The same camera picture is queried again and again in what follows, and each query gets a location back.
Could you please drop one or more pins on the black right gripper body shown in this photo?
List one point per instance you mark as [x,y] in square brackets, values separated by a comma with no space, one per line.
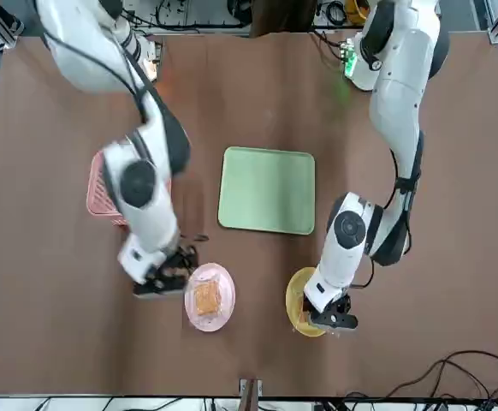
[176,263]

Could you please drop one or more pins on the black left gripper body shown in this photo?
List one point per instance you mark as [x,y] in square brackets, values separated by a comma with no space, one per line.
[336,306]

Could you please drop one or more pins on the small pink slotted basket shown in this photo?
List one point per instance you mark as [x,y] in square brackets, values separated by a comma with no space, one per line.
[99,201]

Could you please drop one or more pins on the green rectangular tray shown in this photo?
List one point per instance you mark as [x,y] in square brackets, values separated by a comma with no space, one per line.
[266,190]

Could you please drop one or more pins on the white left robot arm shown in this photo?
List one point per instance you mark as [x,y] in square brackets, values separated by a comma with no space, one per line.
[398,103]

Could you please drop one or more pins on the yellow round plate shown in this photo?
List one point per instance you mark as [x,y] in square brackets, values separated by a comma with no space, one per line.
[294,295]

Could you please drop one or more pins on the white round plate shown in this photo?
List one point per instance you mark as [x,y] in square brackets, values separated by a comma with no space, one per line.
[227,274]

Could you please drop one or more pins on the yellow helmet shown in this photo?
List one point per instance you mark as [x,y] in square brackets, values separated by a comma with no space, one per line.
[356,10]

